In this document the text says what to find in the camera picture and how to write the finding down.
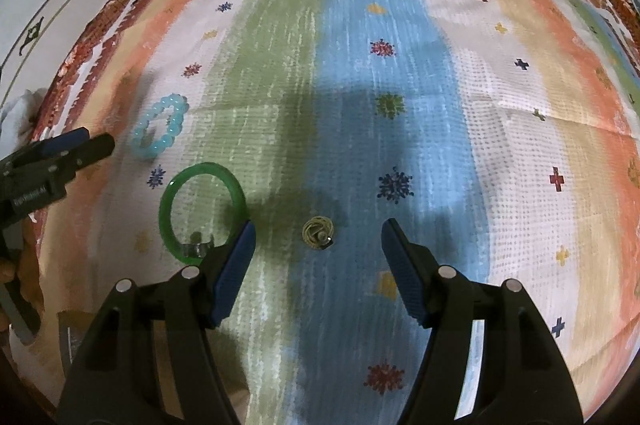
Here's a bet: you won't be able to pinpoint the striped colourful cloth mat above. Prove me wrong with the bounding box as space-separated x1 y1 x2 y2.
39 0 639 424

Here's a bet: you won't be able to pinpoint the small gold ring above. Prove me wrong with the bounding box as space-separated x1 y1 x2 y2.
301 215 335 251

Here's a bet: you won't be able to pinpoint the light blue bead bracelet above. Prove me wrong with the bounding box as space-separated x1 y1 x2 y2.
130 92 191 160

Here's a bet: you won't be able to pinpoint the person left hand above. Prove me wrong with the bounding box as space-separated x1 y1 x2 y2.
1 249 41 344

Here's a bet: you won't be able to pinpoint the white wooden headboard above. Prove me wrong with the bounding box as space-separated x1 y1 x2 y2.
1 0 107 104

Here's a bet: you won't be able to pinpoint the silver ring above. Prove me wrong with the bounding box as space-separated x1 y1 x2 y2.
180 231 215 258

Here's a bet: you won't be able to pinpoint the grey crumpled blanket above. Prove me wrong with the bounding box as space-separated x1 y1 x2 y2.
1 88 47 153

